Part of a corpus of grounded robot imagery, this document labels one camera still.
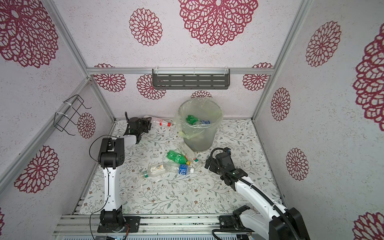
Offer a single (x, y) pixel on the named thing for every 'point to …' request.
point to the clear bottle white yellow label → (153, 171)
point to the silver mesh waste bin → (205, 142)
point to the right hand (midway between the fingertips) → (211, 161)
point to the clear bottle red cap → (160, 122)
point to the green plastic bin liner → (195, 115)
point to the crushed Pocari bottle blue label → (183, 169)
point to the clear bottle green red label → (192, 160)
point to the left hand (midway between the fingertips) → (152, 119)
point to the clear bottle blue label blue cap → (203, 122)
